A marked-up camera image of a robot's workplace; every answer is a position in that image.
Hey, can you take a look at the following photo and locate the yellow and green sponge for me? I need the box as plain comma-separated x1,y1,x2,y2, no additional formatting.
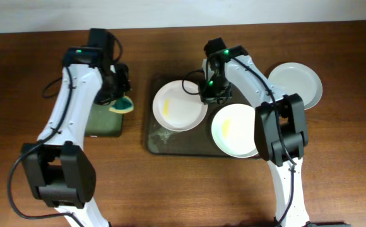
109,96,134,114

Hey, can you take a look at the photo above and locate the pinkish white plate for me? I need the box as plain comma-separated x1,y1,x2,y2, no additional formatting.
152,80,208,132

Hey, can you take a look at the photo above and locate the grey-white plate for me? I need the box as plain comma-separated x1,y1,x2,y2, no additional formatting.
268,62,323,110

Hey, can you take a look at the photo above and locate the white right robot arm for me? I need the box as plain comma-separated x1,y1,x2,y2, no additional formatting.
199,44,310,226

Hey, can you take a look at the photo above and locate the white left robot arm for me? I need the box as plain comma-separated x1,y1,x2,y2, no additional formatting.
17,45,130,226

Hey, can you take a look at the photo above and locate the black tray with soapy water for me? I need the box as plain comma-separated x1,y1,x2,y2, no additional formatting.
85,104,124,137

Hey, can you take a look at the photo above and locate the dark brown serving tray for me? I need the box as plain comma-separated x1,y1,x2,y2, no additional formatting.
143,74,230,158

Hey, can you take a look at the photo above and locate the white plate with yellow stain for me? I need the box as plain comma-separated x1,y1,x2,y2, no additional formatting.
211,103,259,158

